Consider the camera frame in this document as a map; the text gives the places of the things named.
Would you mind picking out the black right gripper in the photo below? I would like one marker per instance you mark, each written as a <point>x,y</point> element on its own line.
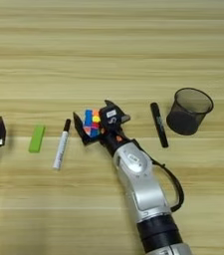
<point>115,141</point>

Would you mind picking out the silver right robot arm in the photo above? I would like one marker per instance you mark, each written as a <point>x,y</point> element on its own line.
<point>143,189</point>

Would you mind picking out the black marker pen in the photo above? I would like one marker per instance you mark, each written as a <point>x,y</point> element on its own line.
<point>159,124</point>

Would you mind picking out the multicoloured puzzle cube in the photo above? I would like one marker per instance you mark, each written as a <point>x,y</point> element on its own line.
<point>91,123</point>

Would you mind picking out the black mesh cup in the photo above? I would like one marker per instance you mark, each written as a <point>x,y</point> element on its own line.
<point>193,99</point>

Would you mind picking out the white marker with black cap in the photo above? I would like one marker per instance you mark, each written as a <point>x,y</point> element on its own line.
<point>61,149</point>

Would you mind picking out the green rectangular block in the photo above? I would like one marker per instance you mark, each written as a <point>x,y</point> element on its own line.
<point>37,139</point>

